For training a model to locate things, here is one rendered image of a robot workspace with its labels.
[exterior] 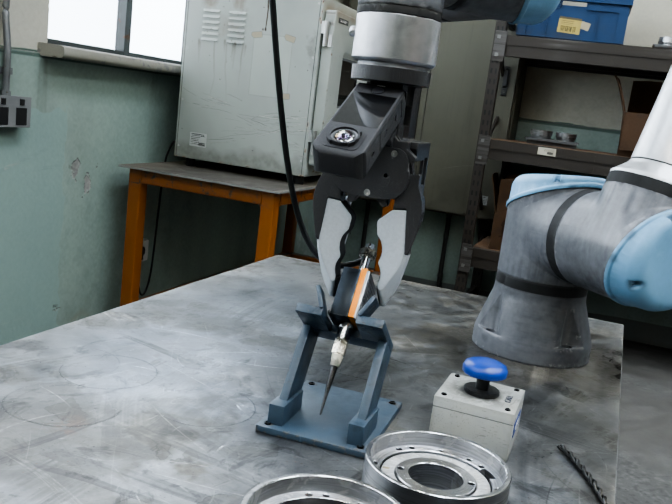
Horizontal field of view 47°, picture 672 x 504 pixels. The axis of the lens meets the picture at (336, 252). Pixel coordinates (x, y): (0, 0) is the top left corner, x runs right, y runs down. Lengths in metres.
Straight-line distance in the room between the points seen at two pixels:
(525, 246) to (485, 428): 0.34
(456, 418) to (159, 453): 0.25
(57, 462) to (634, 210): 0.61
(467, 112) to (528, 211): 3.34
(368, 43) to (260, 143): 2.13
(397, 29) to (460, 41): 3.66
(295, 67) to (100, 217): 0.87
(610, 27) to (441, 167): 1.12
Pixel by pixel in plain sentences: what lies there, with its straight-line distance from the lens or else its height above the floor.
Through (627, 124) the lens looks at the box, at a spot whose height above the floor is 1.15.
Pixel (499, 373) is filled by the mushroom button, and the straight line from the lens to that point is 0.70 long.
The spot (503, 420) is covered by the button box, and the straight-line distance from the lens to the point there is 0.68.
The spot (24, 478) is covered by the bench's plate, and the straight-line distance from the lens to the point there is 0.60.
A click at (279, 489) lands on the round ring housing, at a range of 0.53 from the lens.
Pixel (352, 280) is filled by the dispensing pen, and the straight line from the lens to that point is 0.69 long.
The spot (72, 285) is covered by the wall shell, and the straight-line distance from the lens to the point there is 2.81.
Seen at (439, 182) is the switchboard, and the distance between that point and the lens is 4.33.
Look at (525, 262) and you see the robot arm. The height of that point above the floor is 0.92.
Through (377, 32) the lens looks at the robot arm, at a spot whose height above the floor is 1.15.
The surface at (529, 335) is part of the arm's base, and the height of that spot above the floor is 0.84.
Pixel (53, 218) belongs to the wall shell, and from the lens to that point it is 2.67.
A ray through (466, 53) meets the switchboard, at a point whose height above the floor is 1.42.
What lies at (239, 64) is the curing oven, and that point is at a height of 1.17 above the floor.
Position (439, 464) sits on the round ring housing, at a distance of 0.60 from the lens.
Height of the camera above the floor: 1.08
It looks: 11 degrees down
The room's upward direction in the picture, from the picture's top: 7 degrees clockwise
